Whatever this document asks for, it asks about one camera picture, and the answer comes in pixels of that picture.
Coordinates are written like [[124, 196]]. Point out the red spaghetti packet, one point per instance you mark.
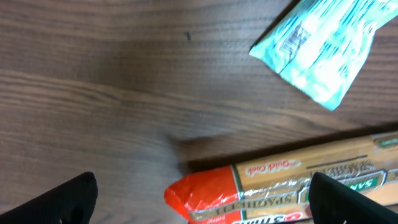
[[275, 189]]

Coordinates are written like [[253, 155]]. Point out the teal tissue packet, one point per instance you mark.
[[320, 46]]

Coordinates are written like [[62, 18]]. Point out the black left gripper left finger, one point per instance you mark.
[[72, 202]]

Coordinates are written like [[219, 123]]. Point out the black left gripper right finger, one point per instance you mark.
[[331, 202]]

